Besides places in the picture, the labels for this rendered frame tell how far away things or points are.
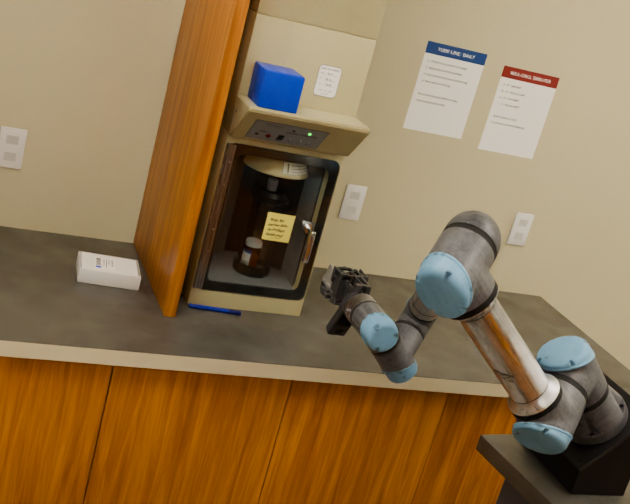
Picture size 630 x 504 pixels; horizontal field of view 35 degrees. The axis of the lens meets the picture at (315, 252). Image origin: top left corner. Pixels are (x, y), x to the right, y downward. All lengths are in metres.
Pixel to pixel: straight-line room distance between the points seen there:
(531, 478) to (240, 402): 0.72
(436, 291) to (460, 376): 0.82
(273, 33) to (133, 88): 0.56
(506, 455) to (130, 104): 1.40
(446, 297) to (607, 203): 1.78
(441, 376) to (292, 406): 0.40
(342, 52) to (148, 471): 1.14
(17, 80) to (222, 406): 1.04
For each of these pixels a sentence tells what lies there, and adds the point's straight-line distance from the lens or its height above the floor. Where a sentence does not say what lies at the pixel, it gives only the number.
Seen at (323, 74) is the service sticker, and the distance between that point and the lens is 2.54.
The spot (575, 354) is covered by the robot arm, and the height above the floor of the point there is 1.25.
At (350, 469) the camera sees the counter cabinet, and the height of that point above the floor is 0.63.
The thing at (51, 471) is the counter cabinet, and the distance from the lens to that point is 2.52.
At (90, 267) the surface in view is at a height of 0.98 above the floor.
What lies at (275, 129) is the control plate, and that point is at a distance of 2.46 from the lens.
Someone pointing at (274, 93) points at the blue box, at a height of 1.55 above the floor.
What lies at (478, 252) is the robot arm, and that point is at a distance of 1.92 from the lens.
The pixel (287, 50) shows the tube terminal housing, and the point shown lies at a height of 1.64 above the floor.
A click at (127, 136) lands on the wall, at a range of 2.91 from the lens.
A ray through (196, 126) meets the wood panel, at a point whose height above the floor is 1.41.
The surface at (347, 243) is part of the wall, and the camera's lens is 3.21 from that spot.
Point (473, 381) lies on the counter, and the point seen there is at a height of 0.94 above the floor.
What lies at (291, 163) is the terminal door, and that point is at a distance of 2.56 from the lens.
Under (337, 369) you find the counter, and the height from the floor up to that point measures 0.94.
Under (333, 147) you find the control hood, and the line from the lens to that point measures 2.55.
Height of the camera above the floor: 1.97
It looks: 18 degrees down
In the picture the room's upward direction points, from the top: 16 degrees clockwise
